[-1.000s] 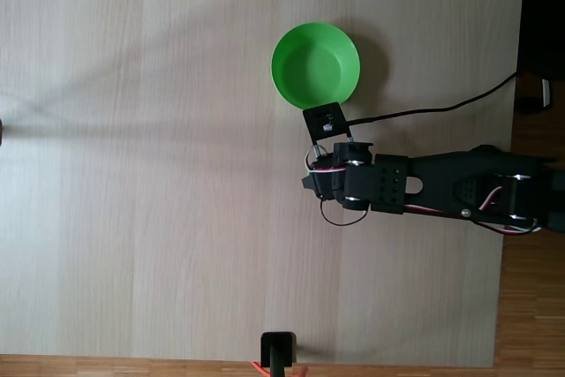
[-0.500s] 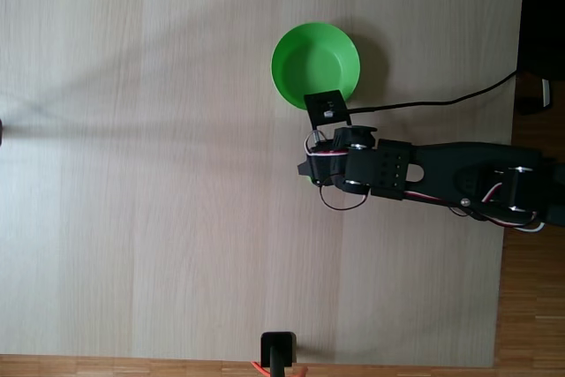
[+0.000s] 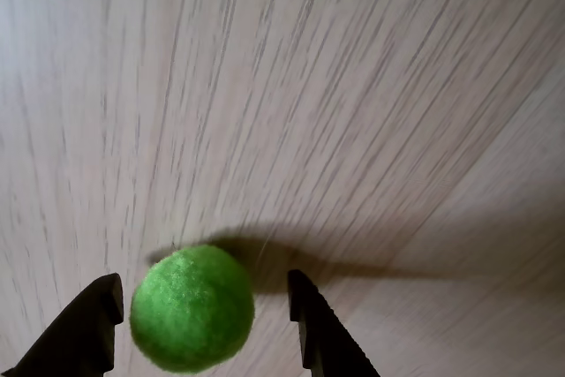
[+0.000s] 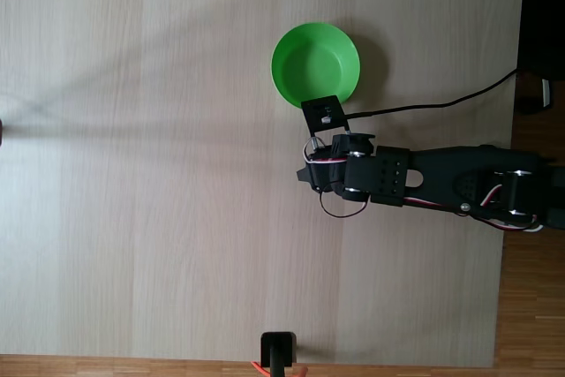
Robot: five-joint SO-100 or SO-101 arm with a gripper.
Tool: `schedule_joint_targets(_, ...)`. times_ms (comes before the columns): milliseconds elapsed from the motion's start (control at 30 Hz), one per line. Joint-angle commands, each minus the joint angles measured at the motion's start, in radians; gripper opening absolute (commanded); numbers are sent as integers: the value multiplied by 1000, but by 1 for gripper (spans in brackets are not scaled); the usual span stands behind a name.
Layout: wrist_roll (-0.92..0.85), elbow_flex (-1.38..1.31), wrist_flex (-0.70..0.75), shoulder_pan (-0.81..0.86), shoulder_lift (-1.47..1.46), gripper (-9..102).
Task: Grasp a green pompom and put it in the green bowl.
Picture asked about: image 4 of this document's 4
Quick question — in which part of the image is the green plastic bowl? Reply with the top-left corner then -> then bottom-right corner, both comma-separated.
270,22 -> 362,111

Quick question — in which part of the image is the dark furniture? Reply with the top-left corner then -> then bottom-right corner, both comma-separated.
516,0 -> 565,83

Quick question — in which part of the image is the red white servo wire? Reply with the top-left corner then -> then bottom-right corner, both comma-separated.
302,137 -> 370,220
400,173 -> 546,233

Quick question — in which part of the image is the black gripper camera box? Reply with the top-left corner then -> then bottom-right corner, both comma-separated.
300,94 -> 350,138

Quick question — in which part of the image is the black camera cable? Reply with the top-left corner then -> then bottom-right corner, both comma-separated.
347,67 -> 520,119

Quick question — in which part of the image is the black camera stand clamp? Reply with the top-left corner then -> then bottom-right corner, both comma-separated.
260,330 -> 298,377

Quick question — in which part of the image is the orange cable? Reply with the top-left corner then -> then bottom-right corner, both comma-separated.
250,359 -> 310,377

